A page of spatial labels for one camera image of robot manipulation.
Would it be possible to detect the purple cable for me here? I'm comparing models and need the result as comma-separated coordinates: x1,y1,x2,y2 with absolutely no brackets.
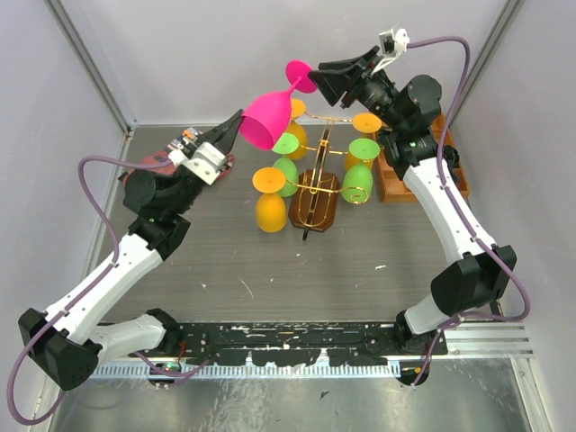
7,156,212,427
407,36,527,391

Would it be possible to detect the pink wine glass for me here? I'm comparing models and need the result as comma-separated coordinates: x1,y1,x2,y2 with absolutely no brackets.
239,59,317,151

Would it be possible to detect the wooden compartment tray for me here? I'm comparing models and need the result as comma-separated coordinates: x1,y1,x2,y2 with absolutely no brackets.
375,130,470,203

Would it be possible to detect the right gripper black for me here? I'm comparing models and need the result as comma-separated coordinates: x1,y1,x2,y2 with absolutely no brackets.
307,45,406,133

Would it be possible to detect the red printed t-shirt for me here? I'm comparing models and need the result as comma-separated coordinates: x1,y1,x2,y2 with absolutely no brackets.
139,127,234,180

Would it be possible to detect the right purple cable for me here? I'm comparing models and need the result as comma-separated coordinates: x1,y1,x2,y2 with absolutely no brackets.
407,36,527,391

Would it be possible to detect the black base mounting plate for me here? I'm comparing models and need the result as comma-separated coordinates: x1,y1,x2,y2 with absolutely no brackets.
143,321,434,367

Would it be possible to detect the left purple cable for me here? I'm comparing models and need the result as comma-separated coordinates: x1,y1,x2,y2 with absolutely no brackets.
7,156,212,427

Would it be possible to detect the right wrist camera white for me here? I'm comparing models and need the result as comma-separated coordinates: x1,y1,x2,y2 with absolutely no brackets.
373,27,410,75

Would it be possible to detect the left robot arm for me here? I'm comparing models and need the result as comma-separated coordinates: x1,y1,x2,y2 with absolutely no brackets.
18,111,243,391

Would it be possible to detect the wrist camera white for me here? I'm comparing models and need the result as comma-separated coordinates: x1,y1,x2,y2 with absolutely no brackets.
168,141,227,185
373,27,410,75

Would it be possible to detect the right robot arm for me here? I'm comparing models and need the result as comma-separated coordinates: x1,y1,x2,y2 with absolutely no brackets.
308,48,517,355

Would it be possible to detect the orange wine glass front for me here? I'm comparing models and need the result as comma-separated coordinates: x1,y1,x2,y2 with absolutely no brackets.
252,166,287,233

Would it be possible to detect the dark rolled sock right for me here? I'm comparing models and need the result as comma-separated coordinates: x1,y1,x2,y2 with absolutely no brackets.
443,145,460,168

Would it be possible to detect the green wine glass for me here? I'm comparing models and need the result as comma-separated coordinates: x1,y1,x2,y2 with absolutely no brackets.
341,138,380,204
272,132,299,197

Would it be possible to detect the grey slotted cable duct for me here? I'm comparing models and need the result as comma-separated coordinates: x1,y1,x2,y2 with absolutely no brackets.
91,361,401,381

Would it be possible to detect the gold wire wine glass rack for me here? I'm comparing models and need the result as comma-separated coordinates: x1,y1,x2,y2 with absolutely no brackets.
286,112,372,241

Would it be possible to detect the orange wine glass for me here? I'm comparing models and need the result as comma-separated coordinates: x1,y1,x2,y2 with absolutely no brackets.
285,98,308,160
345,112,383,171
252,166,287,233

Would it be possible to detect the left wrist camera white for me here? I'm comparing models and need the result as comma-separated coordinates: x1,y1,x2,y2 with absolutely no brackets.
168,141,227,185

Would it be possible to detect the aluminium rail front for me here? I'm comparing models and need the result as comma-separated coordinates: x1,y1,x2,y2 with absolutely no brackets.
103,322,535,360

